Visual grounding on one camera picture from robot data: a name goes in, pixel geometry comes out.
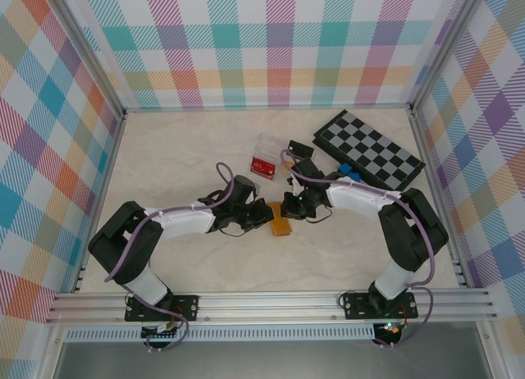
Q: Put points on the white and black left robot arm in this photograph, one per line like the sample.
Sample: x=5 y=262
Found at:
x=184 y=223

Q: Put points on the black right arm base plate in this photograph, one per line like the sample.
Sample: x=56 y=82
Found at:
x=357 y=305

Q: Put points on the black and grey chessboard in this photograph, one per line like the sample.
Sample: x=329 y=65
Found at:
x=369 y=149

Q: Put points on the aluminium side rail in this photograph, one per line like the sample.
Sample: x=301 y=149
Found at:
x=424 y=149
x=99 y=208

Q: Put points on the small circuit board with lights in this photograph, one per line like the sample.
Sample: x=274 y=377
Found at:
x=389 y=328

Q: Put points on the aluminium frame post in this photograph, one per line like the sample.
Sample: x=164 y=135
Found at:
x=88 y=55
x=447 y=51

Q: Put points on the blue block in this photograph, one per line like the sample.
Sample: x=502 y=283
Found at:
x=345 y=169
x=354 y=178

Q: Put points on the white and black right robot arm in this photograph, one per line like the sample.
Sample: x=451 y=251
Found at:
x=357 y=198

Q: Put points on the red card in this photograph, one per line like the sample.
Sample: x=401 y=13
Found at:
x=263 y=168

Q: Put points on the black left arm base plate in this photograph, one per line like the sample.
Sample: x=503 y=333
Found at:
x=184 y=307

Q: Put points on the clear plastic card box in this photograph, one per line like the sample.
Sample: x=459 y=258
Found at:
x=270 y=143

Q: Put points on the black card with white mark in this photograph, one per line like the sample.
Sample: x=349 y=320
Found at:
x=301 y=148

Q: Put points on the orange booklet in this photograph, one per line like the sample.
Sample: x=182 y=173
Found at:
x=281 y=227

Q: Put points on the gold yellow card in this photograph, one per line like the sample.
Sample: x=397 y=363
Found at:
x=290 y=162

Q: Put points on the aluminium rail under arm bases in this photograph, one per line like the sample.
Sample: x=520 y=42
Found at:
x=266 y=305

